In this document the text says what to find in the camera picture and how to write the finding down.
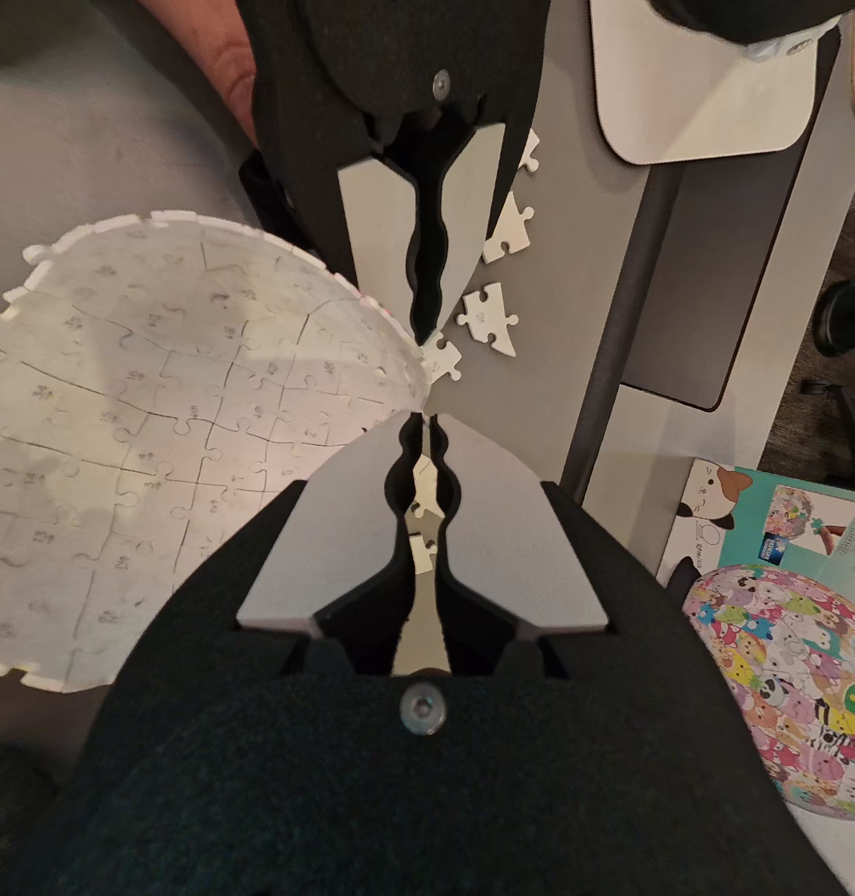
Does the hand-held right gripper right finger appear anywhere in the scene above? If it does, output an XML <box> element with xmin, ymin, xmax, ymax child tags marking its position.
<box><xmin>431</xmin><ymin>413</ymin><xmax>610</xmax><ymax>639</ymax></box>

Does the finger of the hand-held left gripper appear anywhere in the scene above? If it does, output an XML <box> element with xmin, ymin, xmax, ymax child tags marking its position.
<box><xmin>340</xmin><ymin>152</ymin><xmax>421</xmax><ymax>337</ymax></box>
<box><xmin>435</xmin><ymin>124</ymin><xmax>509</xmax><ymax>337</ymax></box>

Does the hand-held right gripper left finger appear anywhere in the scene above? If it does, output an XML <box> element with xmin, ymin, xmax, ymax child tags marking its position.
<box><xmin>239</xmin><ymin>413</ymin><xmax>425</xmax><ymax>639</ymax></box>

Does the colourful puzzle ball box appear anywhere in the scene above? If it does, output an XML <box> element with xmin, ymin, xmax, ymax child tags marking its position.
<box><xmin>659</xmin><ymin>458</ymin><xmax>855</xmax><ymax>827</ymax></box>

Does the partly built white puzzle ball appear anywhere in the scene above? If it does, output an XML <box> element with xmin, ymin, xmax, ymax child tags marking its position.
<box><xmin>0</xmin><ymin>210</ymin><xmax>431</xmax><ymax>694</ymax></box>

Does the dark grey table flap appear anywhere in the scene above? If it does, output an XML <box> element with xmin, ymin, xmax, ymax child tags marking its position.
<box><xmin>624</xmin><ymin>28</ymin><xmax>841</xmax><ymax>411</ymax></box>

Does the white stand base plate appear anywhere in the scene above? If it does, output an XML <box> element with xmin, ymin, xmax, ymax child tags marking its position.
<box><xmin>589</xmin><ymin>0</ymin><xmax>841</xmax><ymax>166</ymax></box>

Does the black wheeled chair base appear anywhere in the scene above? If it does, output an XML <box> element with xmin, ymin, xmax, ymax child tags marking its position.
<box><xmin>799</xmin><ymin>280</ymin><xmax>855</xmax><ymax>442</ymax></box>

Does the person's left hand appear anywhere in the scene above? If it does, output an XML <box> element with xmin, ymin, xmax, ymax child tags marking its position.
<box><xmin>141</xmin><ymin>0</ymin><xmax>260</xmax><ymax>148</ymax></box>

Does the puzzle pieces group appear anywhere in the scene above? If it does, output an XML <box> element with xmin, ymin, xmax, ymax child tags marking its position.
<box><xmin>421</xmin><ymin>129</ymin><xmax>540</xmax><ymax>386</ymax></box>

